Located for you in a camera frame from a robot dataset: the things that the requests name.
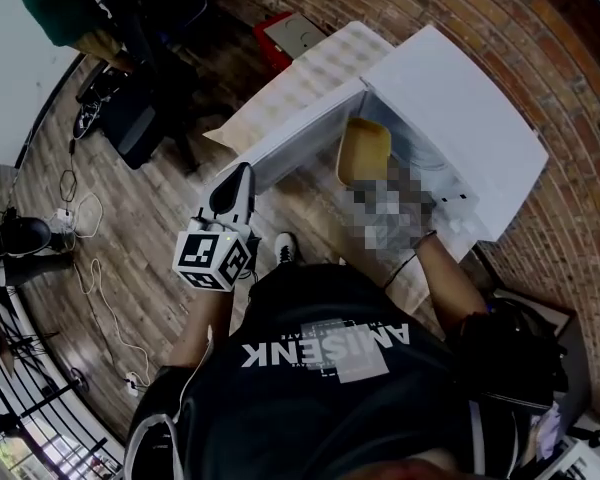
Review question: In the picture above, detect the black floor cable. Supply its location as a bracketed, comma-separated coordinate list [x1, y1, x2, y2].
[7, 127, 81, 219]

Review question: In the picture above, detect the person's left forearm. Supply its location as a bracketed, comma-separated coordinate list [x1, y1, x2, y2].
[168, 287, 237, 370]

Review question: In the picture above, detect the grey cardboard sheet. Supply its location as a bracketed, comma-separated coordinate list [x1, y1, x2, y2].
[268, 14, 327, 60]

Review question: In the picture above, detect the red plastic crate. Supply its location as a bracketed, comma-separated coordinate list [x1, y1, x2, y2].
[252, 11, 327, 73]

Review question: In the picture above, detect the black round stool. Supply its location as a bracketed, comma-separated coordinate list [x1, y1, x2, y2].
[0, 216, 77, 289]

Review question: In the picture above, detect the white floor cable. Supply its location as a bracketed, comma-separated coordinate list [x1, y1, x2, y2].
[47, 190, 154, 394]

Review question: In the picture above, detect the white microwave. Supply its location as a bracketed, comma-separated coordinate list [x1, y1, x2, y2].
[218, 23, 551, 264]

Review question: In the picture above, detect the black metal railing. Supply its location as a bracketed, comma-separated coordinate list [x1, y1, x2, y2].
[0, 287, 127, 480]

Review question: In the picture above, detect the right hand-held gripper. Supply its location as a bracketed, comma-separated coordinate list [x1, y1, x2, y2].
[338, 160, 437, 265]

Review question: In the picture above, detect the yellow food container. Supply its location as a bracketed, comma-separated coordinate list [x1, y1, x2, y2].
[335, 115, 393, 187]

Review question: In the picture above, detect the black bag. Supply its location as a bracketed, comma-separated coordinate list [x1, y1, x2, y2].
[457, 296, 572, 412]

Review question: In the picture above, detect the thin white body cable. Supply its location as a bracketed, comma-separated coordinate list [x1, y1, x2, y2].
[172, 325, 217, 427]

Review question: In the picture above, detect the person's white shoe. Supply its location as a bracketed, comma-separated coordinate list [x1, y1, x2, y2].
[273, 231, 301, 266]

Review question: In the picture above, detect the person's right forearm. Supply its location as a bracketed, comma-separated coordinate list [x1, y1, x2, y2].
[413, 232, 492, 342]

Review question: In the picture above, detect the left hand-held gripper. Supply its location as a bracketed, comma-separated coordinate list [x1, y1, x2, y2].
[172, 161, 261, 294]

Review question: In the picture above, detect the person's black printed t-shirt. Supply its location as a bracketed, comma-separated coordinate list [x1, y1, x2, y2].
[123, 262, 534, 480]

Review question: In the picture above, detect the black office chair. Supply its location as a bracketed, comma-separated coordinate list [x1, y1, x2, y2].
[102, 50, 202, 175]

